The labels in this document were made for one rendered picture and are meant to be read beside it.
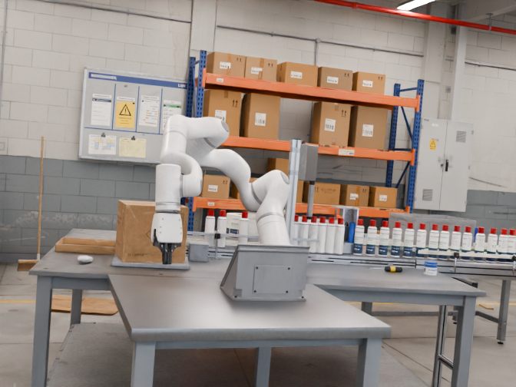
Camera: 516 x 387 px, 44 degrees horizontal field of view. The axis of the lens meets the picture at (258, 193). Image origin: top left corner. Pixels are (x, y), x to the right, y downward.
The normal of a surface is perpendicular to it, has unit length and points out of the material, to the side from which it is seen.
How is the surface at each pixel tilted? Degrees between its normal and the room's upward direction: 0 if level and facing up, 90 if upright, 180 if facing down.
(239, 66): 90
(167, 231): 83
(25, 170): 90
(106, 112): 90
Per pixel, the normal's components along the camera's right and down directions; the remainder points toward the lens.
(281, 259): 0.31, 0.07
